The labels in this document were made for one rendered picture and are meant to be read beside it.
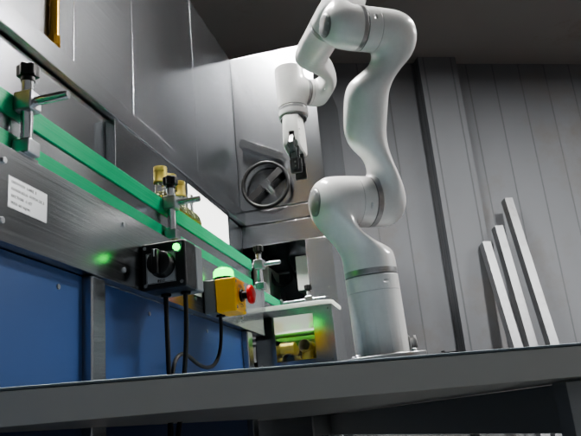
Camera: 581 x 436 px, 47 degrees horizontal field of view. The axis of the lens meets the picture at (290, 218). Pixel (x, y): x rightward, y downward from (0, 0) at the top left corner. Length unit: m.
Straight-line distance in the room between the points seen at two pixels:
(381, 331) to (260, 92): 1.76
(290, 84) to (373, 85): 0.44
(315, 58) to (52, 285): 1.05
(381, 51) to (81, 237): 0.84
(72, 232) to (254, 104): 2.11
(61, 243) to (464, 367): 0.54
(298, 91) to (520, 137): 3.67
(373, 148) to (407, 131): 3.56
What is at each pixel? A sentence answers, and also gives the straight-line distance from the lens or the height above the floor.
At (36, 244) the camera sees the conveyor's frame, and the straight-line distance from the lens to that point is 0.90.
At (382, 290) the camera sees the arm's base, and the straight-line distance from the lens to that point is 1.48.
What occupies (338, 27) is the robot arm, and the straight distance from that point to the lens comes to 1.49.
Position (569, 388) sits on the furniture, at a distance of 0.83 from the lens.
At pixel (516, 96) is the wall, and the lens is 5.58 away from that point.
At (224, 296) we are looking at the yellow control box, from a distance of 1.39.
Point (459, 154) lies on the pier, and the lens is 5.04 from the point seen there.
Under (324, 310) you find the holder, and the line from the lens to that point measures 1.84.
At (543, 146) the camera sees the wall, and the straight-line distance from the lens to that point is 5.49.
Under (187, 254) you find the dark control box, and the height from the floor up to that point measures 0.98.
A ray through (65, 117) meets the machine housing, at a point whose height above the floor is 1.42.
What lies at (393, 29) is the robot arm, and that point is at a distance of 1.55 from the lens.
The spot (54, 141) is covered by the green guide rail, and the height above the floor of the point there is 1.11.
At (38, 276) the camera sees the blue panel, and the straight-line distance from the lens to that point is 0.93.
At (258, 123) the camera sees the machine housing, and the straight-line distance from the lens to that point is 2.97.
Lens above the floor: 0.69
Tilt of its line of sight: 17 degrees up
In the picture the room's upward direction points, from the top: 5 degrees counter-clockwise
